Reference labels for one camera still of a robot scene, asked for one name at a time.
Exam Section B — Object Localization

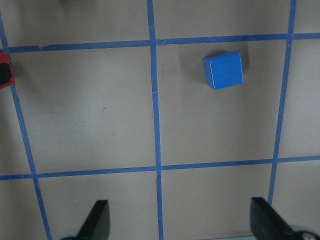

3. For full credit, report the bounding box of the blue wooden block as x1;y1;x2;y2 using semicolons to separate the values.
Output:
202;52;244;90

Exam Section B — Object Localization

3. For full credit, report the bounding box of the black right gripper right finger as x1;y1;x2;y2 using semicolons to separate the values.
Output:
249;197;300;240

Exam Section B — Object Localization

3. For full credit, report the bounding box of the red wooden block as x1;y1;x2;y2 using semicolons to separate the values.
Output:
0;53;15;89

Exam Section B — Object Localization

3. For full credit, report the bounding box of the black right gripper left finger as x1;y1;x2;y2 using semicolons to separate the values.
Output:
76;199;110;240

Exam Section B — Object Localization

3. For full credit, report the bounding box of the brown paper table cover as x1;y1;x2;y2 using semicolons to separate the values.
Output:
0;0;320;240

